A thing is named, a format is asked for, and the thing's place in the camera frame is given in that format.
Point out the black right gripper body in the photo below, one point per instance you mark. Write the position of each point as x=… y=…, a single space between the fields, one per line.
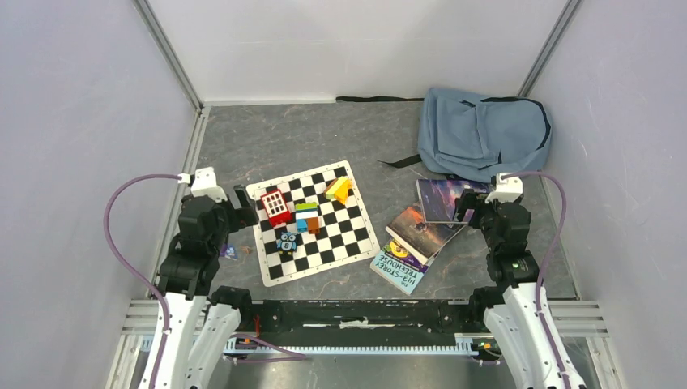
x=483 y=213

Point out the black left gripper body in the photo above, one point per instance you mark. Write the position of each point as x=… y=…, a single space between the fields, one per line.
x=232 y=218

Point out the purple galaxy cover book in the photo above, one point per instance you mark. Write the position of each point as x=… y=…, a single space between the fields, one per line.
x=437 y=197

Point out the blue grey backpack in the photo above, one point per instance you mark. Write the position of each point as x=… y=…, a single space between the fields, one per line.
x=475 y=137

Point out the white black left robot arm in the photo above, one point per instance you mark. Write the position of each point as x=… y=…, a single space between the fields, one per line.
x=194 y=323

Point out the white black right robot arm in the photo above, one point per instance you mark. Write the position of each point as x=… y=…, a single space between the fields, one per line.
x=515 y=309

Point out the red window toy block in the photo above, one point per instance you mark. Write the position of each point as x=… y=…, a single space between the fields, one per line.
x=276 y=208

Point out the blue owl toy figure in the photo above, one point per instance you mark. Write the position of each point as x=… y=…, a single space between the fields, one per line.
x=287 y=243

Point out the dark orange tale book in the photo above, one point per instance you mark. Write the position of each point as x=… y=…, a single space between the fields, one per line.
x=421 y=239

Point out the black white chessboard mat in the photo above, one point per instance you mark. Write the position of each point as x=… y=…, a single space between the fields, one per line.
x=346 y=231

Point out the light blue treehouse book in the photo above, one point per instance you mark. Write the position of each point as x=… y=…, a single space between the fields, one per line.
x=399 y=267

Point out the yellow orange toy block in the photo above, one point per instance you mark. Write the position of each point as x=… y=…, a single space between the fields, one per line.
x=338 y=190

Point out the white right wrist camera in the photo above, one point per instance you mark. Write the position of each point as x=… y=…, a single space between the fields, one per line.
x=506 y=188

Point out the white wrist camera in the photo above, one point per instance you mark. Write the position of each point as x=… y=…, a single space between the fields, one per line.
x=203 y=182
x=506 y=188

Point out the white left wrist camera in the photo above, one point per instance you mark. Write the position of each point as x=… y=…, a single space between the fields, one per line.
x=203 y=182

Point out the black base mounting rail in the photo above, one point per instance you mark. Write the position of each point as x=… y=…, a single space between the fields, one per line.
x=351 y=323

